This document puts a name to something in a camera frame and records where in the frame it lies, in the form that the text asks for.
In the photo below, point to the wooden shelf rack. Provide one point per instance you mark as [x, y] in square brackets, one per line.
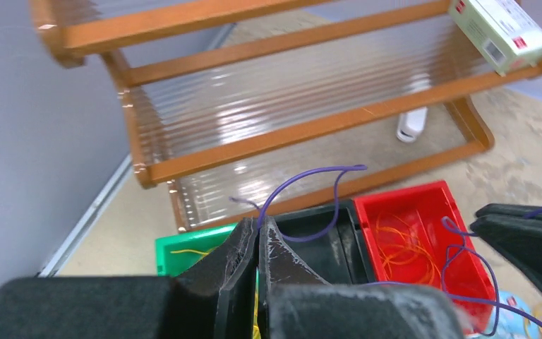
[239, 120]

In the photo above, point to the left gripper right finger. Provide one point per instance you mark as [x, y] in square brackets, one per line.
[295, 302]

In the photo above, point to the blue toothbrush blister pack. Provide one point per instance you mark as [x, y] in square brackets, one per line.
[511, 325]

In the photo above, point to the white red carton box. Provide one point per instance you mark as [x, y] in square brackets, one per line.
[502, 31]

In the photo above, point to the green plastic bin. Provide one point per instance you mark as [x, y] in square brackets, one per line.
[182, 248]

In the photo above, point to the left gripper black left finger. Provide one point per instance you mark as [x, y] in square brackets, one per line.
[84, 307]

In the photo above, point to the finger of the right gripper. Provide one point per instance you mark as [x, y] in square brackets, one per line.
[515, 232]

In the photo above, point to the black plastic bin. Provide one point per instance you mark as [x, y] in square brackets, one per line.
[340, 256]

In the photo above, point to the white stapler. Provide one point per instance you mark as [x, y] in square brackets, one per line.
[411, 124]

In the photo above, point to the red plastic bin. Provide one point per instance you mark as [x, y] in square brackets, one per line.
[416, 236]

